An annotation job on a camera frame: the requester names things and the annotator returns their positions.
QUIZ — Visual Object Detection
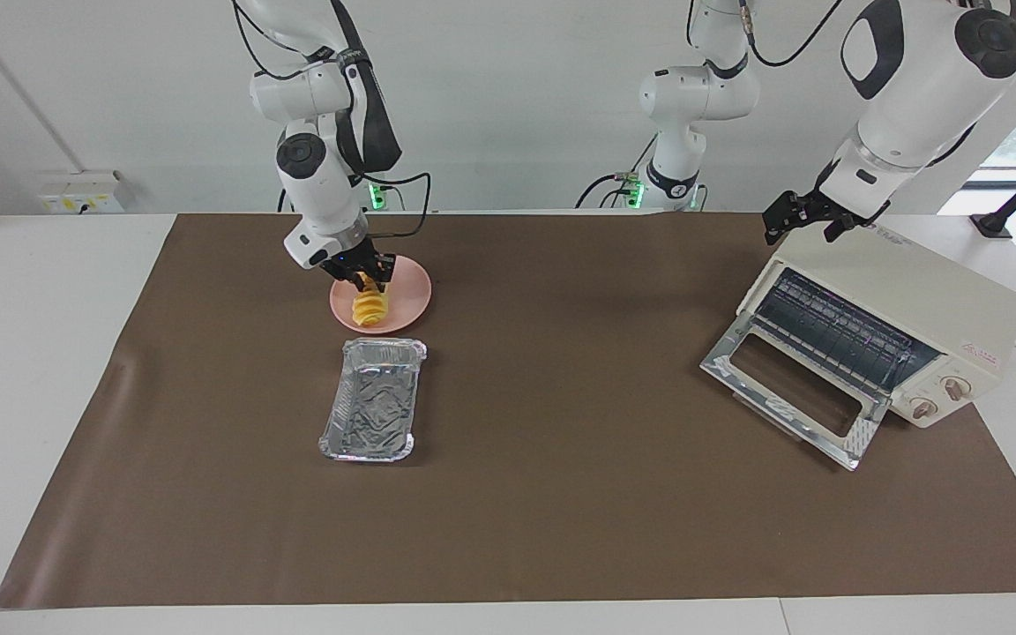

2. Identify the aluminium foil tray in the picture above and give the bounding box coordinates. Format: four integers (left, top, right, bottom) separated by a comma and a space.
318, 338, 428, 462

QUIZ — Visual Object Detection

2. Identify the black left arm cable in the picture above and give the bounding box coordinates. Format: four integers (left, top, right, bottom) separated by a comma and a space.
742, 0, 846, 67

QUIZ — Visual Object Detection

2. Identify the brown table mat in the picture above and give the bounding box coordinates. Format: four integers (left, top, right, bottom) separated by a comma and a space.
0, 212, 1016, 609

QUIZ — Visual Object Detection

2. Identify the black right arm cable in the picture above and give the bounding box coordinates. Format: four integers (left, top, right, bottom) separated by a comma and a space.
235, 0, 431, 241

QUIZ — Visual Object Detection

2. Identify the oven wire rack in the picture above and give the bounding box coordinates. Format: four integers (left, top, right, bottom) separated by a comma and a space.
753, 267, 945, 400

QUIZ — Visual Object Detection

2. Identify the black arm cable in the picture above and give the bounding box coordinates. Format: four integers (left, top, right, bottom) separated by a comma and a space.
742, 0, 846, 67
235, 0, 431, 241

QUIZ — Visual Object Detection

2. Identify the silver glass oven door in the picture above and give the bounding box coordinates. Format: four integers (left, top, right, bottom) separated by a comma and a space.
700, 313, 893, 471

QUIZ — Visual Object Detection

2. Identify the pink round plate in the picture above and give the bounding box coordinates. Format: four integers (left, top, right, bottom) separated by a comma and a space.
329, 254, 433, 336

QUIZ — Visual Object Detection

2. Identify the golden bread loaf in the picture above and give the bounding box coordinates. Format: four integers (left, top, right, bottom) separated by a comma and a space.
352, 275, 392, 328

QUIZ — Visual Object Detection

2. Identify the white wall socket box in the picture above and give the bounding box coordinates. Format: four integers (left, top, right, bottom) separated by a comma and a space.
39, 170, 126, 215

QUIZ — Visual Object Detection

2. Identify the cream toaster oven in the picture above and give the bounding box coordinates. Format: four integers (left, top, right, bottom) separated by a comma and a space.
737, 228, 1016, 430

